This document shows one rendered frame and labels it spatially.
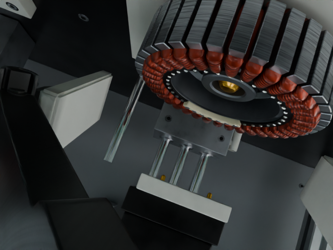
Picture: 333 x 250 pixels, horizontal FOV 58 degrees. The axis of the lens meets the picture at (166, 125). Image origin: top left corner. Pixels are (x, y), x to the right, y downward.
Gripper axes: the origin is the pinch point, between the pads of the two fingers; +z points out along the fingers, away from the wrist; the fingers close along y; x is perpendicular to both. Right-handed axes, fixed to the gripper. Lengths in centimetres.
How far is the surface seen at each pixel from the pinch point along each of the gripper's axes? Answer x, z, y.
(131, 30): 3.9, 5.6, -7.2
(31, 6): 2.6, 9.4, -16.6
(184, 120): -2.7, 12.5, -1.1
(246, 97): 2.8, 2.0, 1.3
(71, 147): -14.2, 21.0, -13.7
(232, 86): 3.2, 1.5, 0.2
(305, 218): -10.4, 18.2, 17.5
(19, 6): 2.4, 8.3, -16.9
